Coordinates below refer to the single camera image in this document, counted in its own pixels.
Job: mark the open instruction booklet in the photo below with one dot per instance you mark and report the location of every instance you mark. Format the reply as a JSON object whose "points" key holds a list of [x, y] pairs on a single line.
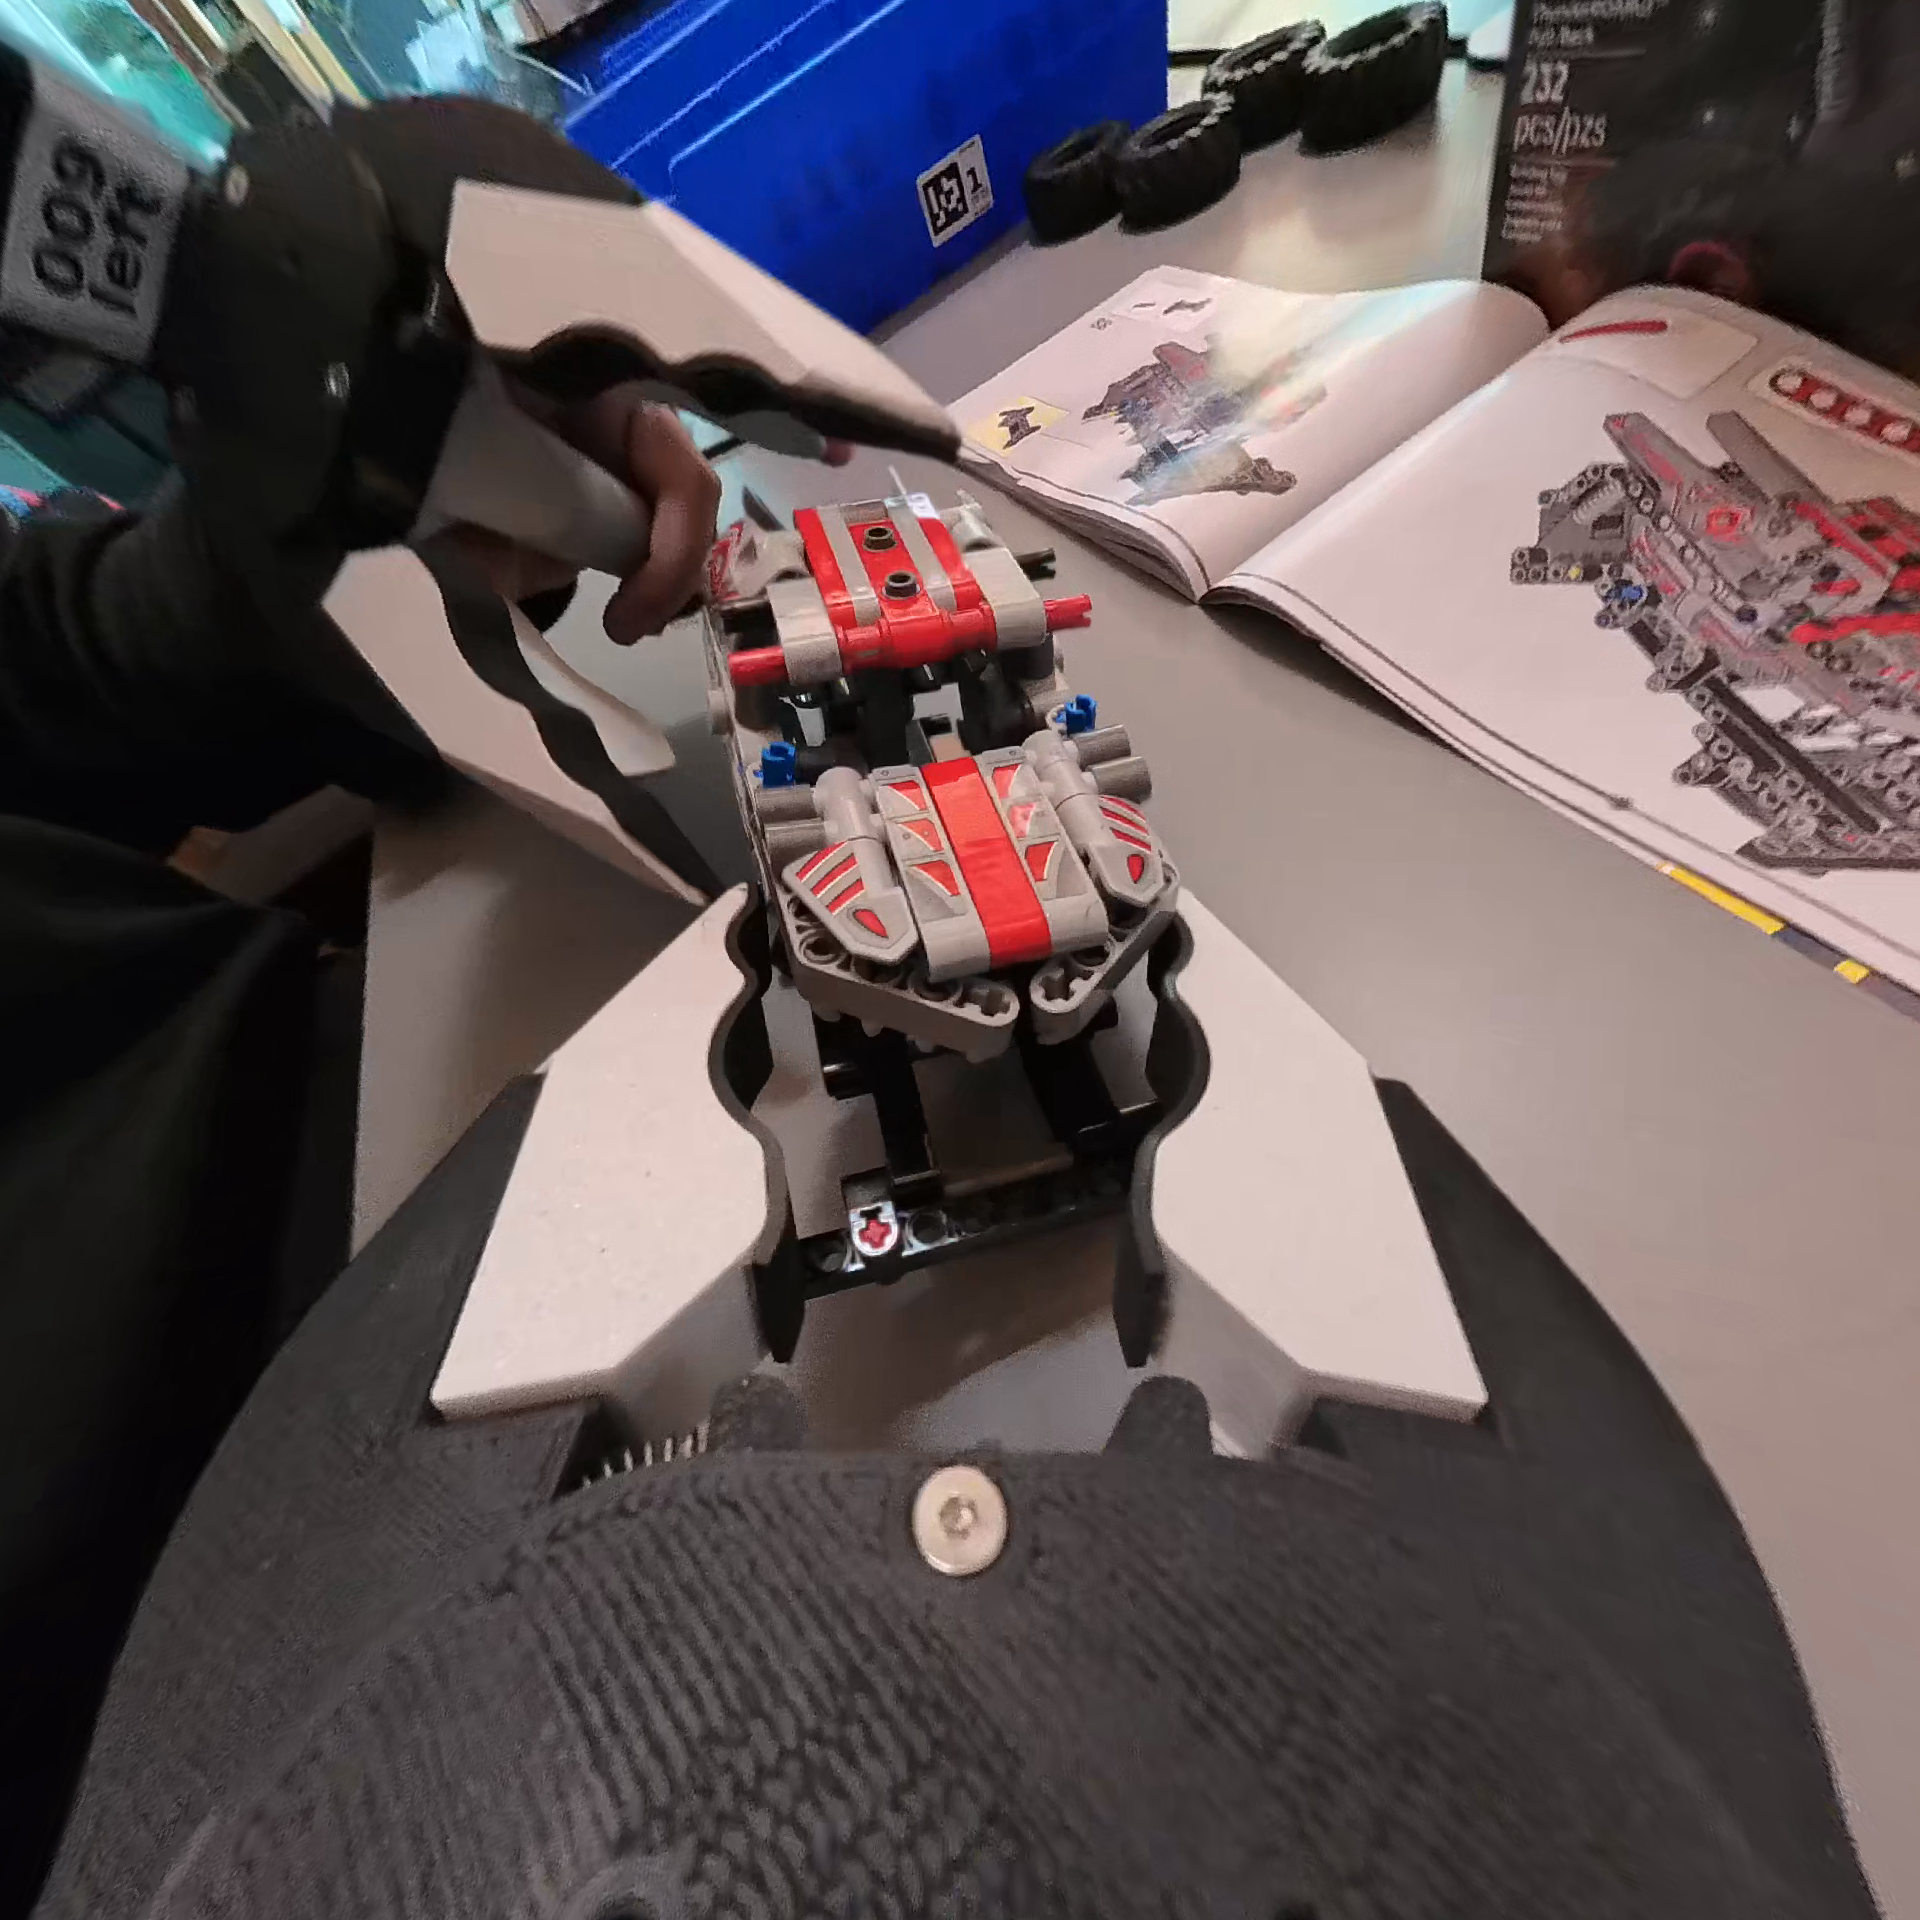
{"points": [[1382, 600]]}

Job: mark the black toy tyre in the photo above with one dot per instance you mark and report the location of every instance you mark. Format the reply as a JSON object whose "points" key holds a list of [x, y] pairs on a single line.
{"points": [[1373, 76], [1077, 183], [1266, 84], [1181, 164]]}

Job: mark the blue plastic bin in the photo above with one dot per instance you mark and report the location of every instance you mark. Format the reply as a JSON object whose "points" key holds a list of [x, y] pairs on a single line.
{"points": [[781, 136]]}

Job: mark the square marker sticker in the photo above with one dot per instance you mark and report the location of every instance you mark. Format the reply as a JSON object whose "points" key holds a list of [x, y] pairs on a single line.
{"points": [[954, 192]]}

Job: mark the person's left hand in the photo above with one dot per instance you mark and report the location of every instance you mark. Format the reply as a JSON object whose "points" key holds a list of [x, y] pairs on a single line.
{"points": [[681, 511]]}

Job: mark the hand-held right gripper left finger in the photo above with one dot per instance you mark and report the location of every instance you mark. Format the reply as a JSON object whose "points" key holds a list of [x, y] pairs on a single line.
{"points": [[616, 1201]]}

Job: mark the person's left forearm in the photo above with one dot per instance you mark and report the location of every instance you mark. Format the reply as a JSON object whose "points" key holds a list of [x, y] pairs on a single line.
{"points": [[149, 645]]}

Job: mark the grey red brick model car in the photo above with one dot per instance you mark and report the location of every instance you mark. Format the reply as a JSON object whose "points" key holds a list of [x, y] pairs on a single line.
{"points": [[960, 856]]}

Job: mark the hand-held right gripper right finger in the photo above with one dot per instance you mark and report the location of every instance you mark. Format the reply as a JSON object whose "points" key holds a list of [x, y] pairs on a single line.
{"points": [[1289, 1214]]}

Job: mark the grey desk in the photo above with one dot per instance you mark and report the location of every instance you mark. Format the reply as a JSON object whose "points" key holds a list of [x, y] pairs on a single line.
{"points": [[1501, 1126]]}

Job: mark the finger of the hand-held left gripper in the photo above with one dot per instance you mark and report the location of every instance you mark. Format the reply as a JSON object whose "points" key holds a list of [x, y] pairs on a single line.
{"points": [[646, 285], [494, 721]]}

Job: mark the black toy set box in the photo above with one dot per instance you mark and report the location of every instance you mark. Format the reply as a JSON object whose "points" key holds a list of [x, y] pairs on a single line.
{"points": [[1652, 149]]}

